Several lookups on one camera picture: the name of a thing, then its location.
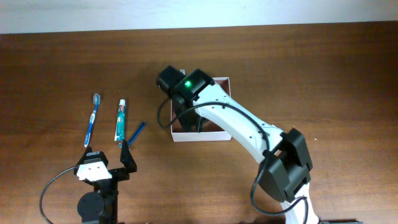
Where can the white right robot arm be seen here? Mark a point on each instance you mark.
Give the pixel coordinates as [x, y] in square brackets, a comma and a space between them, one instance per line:
[282, 183]

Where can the teal toothpaste tube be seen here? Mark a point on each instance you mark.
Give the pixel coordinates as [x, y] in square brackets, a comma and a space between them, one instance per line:
[120, 122]

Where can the white cardboard box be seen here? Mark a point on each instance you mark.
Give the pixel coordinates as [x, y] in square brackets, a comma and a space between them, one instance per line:
[210, 131]

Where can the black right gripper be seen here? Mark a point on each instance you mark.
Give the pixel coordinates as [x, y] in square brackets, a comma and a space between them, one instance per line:
[188, 121]

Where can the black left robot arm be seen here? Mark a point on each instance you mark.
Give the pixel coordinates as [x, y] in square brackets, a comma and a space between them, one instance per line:
[101, 205]

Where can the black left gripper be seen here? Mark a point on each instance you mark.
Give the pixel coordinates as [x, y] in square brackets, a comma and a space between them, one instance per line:
[126, 159]

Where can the blue disposable razor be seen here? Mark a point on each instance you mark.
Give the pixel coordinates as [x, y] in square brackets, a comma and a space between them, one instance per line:
[136, 133]

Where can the blue white toothbrush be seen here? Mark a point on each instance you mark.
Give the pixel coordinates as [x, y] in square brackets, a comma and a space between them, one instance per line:
[96, 101]

